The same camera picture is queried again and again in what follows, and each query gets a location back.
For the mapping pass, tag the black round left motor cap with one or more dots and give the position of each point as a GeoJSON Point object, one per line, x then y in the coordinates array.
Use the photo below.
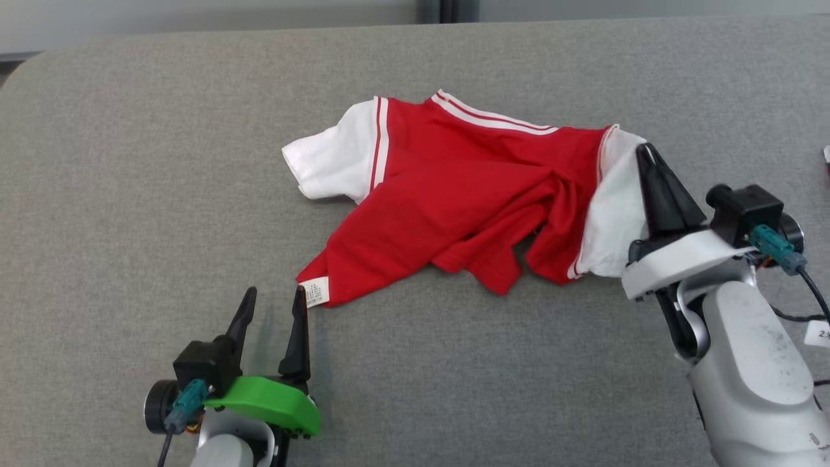
{"type": "Point", "coordinates": [155, 405]}

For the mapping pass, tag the teal left camera connector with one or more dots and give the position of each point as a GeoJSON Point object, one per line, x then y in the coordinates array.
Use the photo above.
{"type": "Point", "coordinates": [185, 405]}

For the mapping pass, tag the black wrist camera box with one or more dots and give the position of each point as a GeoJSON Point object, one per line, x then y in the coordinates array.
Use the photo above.
{"type": "Point", "coordinates": [207, 363]}
{"type": "Point", "coordinates": [746, 207]}

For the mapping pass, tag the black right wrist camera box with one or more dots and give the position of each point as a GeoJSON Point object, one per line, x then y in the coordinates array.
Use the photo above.
{"type": "Point", "coordinates": [746, 207]}

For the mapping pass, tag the black round right motor cap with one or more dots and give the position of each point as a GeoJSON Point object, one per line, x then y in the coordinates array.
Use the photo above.
{"type": "Point", "coordinates": [794, 230]}

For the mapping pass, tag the grey partition post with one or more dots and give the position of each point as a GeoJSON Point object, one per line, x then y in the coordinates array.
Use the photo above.
{"type": "Point", "coordinates": [465, 10]}
{"type": "Point", "coordinates": [429, 10]}

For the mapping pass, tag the teal camera connector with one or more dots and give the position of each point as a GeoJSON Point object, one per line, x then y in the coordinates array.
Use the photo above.
{"type": "Point", "coordinates": [775, 246]}
{"type": "Point", "coordinates": [185, 405]}

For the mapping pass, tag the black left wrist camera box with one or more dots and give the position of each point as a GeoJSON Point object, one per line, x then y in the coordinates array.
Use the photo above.
{"type": "Point", "coordinates": [207, 363]}

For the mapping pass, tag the red shorts with white trim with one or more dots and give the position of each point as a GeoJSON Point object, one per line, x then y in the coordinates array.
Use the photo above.
{"type": "Point", "coordinates": [827, 154]}

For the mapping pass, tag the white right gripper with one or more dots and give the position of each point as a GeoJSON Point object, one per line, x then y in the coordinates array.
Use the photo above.
{"type": "Point", "coordinates": [681, 259]}

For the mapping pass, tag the teal right camera connector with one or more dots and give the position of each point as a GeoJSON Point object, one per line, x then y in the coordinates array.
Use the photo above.
{"type": "Point", "coordinates": [775, 246]}

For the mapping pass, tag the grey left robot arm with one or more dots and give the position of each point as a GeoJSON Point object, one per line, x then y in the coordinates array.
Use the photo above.
{"type": "Point", "coordinates": [227, 451]}

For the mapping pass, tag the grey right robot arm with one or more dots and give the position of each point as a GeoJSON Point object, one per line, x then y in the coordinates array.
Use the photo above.
{"type": "Point", "coordinates": [746, 363]}

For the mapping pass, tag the black round motor cap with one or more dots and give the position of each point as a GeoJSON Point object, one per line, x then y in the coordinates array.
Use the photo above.
{"type": "Point", "coordinates": [794, 230]}
{"type": "Point", "coordinates": [155, 405]}

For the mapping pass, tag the dark grey skirting strip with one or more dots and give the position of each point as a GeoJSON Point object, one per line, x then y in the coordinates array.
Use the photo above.
{"type": "Point", "coordinates": [19, 57]}

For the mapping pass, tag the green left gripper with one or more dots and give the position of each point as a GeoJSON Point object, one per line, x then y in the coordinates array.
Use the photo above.
{"type": "Point", "coordinates": [272, 402]}

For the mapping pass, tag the red shirt with white sleeves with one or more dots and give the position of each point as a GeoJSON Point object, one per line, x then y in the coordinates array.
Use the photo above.
{"type": "Point", "coordinates": [454, 175]}

